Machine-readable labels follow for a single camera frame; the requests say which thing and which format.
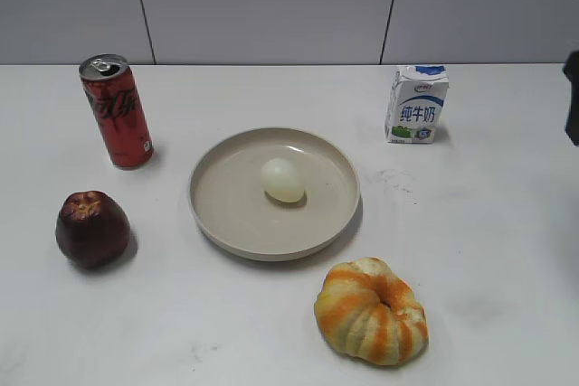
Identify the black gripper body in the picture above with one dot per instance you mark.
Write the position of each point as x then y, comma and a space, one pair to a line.
571, 72

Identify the white egg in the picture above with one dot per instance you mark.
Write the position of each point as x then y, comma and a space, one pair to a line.
280, 180

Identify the beige round plate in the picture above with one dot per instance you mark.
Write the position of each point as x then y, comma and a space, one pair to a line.
233, 210

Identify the white blue milk carton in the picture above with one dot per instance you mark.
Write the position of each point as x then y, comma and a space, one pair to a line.
416, 101

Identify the orange white peeled orange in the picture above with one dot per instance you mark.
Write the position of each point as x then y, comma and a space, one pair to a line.
364, 310

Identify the red cola can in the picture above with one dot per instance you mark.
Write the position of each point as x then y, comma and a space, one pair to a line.
111, 91

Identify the dark red apple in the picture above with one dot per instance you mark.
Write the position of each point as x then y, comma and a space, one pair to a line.
91, 229

